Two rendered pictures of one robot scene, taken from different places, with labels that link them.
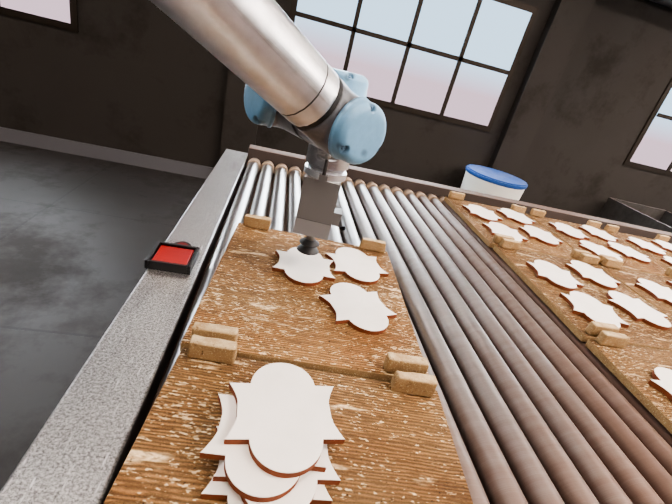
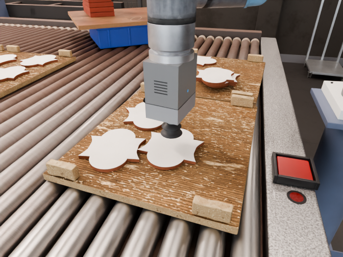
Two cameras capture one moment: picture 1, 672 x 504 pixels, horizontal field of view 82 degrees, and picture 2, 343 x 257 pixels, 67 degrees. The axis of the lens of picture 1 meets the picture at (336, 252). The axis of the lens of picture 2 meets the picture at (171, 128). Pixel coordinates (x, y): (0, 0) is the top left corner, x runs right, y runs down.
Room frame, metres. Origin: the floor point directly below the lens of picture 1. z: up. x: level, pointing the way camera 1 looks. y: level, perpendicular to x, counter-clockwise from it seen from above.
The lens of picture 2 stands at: (1.04, 0.26, 1.25)
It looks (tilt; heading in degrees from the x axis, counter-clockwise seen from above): 32 degrees down; 208
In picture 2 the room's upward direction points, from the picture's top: straight up
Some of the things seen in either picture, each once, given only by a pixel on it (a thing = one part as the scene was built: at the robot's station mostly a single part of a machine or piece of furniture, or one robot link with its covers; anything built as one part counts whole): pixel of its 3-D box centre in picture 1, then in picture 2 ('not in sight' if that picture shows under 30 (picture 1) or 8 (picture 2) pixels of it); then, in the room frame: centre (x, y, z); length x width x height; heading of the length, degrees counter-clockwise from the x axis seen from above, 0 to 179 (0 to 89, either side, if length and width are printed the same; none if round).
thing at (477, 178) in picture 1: (482, 208); not in sight; (3.74, -1.27, 0.35); 0.58 x 0.57 x 0.70; 13
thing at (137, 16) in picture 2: not in sight; (120, 16); (-0.17, -0.71, 1.03); 0.50 x 0.50 x 0.02; 52
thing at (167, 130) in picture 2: (309, 243); (171, 126); (0.66, 0.05, 0.99); 0.04 x 0.04 x 0.02
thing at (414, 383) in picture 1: (414, 383); not in sight; (0.41, -0.15, 0.95); 0.06 x 0.02 x 0.03; 97
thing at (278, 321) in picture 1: (312, 287); (171, 135); (0.61, 0.02, 0.93); 0.41 x 0.35 x 0.02; 9
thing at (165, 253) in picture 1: (173, 257); (293, 170); (0.60, 0.28, 0.92); 0.06 x 0.06 x 0.01; 12
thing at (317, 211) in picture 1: (325, 200); (166, 80); (0.66, 0.04, 1.08); 0.10 x 0.09 x 0.16; 93
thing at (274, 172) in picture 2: (173, 257); (293, 169); (0.60, 0.28, 0.92); 0.08 x 0.08 x 0.02; 12
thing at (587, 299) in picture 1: (592, 290); not in sight; (0.92, -0.66, 0.94); 0.41 x 0.35 x 0.04; 11
